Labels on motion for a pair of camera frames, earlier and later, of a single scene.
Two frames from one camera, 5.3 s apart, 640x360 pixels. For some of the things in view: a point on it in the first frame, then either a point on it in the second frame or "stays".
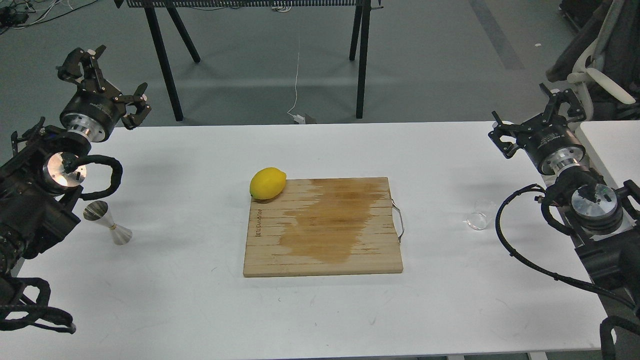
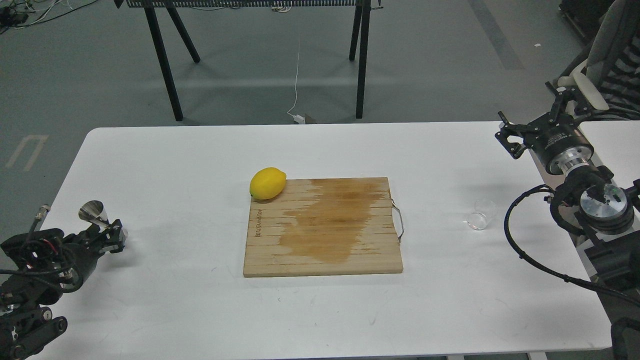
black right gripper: x=552 y=146 stays
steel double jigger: x=98 y=211 stays
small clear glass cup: x=477 y=220 stays
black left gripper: x=96 y=108 -> x=62 y=262
